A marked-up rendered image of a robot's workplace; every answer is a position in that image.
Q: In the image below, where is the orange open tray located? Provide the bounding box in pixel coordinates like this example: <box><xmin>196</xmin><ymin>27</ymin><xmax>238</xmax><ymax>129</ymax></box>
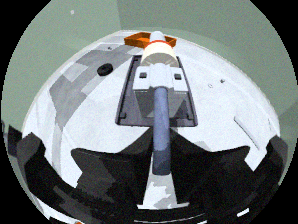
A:
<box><xmin>124</xmin><ymin>32</ymin><xmax>177</xmax><ymax>48</ymax></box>

